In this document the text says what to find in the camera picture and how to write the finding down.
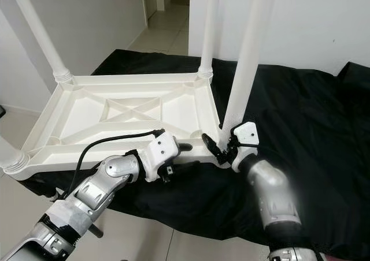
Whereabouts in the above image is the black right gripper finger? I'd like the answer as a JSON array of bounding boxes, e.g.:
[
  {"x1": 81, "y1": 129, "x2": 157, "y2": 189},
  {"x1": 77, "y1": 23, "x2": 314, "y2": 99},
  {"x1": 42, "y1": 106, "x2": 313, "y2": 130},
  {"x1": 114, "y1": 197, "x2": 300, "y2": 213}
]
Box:
[{"x1": 201, "y1": 133, "x2": 226, "y2": 165}]

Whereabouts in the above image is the white plastic table top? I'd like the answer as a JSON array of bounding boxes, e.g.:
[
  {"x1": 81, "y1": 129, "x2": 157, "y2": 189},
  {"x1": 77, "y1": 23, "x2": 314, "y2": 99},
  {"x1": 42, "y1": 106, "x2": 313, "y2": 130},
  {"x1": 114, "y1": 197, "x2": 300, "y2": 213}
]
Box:
[{"x1": 3, "y1": 72, "x2": 226, "y2": 178}]

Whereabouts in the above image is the black metal table leg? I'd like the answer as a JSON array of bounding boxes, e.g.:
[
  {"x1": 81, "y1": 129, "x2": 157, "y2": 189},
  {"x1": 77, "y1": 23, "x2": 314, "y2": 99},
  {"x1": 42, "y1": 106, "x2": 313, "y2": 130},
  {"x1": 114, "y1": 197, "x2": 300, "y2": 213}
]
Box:
[{"x1": 87, "y1": 223, "x2": 105, "y2": 238}]

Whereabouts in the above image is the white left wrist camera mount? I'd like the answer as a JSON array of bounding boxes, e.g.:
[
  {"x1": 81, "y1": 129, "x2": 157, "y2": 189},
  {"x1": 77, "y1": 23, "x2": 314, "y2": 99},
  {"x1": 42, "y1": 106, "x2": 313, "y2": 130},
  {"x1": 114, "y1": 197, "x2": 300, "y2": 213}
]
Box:
[{"x1": 143, "y1": 129, "x2": 180, "y2": 182}]

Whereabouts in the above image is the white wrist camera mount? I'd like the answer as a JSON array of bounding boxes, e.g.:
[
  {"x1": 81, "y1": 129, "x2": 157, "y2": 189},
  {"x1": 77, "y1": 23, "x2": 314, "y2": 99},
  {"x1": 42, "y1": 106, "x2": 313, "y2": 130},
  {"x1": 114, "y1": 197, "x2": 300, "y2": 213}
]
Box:
[
  {"x1": 230, "y1": 121, "x2": 260, "y2": 172},
  {"x1": 143, "y1": 129, "x2": 180, "y2": 182}
]

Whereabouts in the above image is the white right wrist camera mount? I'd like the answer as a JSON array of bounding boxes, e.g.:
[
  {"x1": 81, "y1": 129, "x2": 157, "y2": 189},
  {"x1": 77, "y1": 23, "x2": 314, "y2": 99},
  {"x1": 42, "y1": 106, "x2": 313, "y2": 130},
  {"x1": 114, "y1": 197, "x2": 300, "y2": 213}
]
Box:
[{"x1": 230, "y1": 121, "x2": 260, "y2": 172}]

